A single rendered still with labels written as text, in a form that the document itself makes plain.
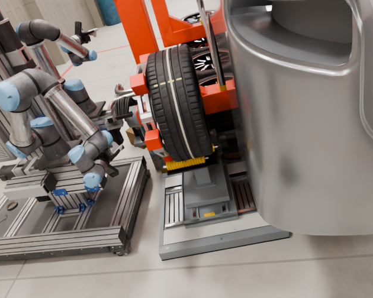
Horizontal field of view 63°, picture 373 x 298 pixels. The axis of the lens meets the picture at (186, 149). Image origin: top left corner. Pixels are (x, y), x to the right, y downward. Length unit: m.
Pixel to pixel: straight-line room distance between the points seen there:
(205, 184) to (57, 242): 1.07
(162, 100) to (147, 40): 0.67
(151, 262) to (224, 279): 0.50
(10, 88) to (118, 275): 1.34
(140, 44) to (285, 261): 1.62
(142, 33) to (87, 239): 1.39
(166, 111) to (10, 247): 1.56
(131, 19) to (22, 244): 1.68
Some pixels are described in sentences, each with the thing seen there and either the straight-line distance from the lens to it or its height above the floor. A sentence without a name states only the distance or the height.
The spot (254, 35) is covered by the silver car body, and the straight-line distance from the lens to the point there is 0.78.
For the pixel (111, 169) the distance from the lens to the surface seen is 1.61.
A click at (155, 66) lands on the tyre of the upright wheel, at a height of 1.16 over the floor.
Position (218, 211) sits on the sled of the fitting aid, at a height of 0.15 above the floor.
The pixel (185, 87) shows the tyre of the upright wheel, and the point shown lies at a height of 1.06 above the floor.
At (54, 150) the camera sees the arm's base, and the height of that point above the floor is 0.87.
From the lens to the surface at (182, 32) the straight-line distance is 4.11.
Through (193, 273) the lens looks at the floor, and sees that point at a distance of 2.04.
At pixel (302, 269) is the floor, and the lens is 1.98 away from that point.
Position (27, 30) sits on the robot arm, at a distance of 2.21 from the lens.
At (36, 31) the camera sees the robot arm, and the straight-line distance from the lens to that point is 2.17.
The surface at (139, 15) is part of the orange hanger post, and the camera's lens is 2.10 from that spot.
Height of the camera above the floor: 1.69
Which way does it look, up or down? 35 degrees down
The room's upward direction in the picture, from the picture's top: 17 degrees counter-clockwise
